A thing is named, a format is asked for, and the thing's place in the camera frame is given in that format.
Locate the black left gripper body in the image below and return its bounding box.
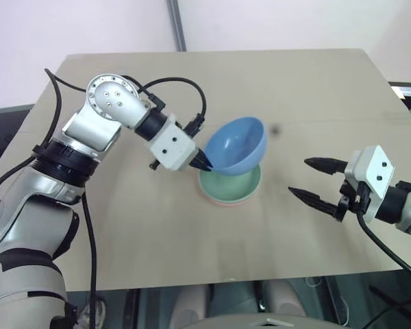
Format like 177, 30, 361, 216
182, 113, 206, 141

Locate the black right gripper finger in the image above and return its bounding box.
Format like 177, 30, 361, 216
287, 186, 339, 218
303, 156, 348, 175

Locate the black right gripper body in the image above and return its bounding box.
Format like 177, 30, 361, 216
334, 178, 371, 222

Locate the blue bowl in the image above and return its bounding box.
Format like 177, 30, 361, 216
204, 117, 269, 177

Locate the green bowl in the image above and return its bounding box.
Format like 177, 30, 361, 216
197, 164, 263, 203

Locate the pink bowl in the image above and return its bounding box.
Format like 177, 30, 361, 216
205, 191, 258, 207

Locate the beige rounded shape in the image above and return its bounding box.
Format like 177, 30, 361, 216
269, 280, 310, 318
167, 284, 208, 329

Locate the grey metal pole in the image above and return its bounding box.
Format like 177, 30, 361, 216
166, 0, 188, 52

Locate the dark furniture edge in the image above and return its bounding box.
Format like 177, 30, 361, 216
387, 80, 411, 101

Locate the grey shoe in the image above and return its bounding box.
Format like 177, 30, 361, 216
77, 296, 108, 327

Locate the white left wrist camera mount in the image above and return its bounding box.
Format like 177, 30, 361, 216
149, 114, 198, 172

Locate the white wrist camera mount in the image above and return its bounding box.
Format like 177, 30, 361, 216
343, 145, 397, 221
149, 114, 198, 172

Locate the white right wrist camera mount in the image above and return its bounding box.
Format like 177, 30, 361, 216
343, 145, 397, 221

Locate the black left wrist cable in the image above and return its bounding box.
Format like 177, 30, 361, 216
123, 74, 207, 119

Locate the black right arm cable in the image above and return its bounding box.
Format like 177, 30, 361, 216
356, 204, 411, 277

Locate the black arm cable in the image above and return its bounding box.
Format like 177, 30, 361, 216
356, 204, 411, 277
43, 68, 99, 329

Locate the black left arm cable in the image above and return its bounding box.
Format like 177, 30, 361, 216
43, 68, 99, 329

